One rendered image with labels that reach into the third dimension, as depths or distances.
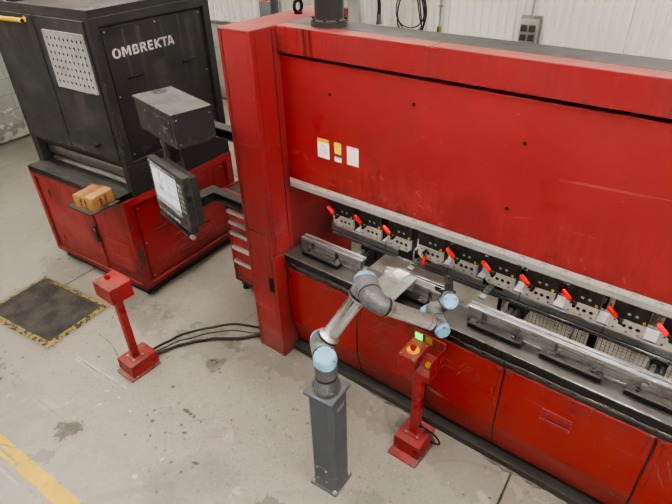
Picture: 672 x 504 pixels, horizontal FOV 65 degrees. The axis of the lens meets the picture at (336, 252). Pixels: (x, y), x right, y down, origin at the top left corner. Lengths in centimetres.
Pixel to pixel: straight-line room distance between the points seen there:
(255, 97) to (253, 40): 29
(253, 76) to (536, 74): 146
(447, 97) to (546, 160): 52
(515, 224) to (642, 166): 60
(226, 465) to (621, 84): 287
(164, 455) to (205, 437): 26
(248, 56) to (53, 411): 270
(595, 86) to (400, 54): 87
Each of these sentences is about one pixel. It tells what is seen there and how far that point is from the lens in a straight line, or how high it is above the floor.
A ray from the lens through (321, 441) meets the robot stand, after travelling 301.
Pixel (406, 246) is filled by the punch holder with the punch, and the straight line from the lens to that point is 301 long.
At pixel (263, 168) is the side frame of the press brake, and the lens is 320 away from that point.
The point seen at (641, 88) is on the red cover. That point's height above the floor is 225.
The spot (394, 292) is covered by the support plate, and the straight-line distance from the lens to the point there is 301.
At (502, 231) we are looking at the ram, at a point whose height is 149.
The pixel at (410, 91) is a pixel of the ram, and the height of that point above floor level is 208.
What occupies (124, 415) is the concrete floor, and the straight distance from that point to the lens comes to 399.
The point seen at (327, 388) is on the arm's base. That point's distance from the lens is 271.
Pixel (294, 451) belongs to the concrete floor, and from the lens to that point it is 353.
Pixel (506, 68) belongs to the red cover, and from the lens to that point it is 240.
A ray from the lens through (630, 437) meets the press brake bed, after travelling 299.
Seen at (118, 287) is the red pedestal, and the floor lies 79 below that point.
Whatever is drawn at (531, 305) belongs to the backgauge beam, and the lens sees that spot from 318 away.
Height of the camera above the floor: 284
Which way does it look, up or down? 33 degrees down
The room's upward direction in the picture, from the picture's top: 2 degrees counter-clockwise
